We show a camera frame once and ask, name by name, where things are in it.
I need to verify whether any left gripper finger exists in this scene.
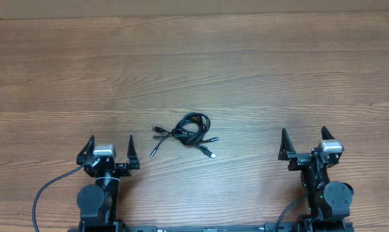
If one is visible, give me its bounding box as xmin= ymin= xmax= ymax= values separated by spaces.
xmin=76 ymin=135 xmax=95 ymax=165
xmin=127 ymin=134 xmax=140 ymax=169

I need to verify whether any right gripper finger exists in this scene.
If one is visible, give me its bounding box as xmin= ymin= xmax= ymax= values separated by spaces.
xmin=278 ymin=128 xmax=296 ymax=160
xmin=321 ymin=126 xmax=335 ymax=140

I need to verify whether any black USB-C cable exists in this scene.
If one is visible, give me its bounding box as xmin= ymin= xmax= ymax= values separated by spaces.
xmin=149 ymin=126 xmax=220 ymax=159

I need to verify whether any black USB-A cable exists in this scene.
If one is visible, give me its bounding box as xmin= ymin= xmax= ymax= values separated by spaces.
xmin=152 ymin=111 xmax=217 ymax=159

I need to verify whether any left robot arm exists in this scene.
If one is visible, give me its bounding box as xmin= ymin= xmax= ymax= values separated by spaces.
xmin=76 ymin=136 xmax=140 ymax=232

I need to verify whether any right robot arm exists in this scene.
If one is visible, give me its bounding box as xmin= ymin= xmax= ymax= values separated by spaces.
xmin=275 ymin=126 xmax=354 ymax=231

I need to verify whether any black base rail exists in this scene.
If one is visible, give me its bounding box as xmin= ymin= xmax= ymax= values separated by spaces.
xmin=68 ymin=221 xmax=355 ymax=232

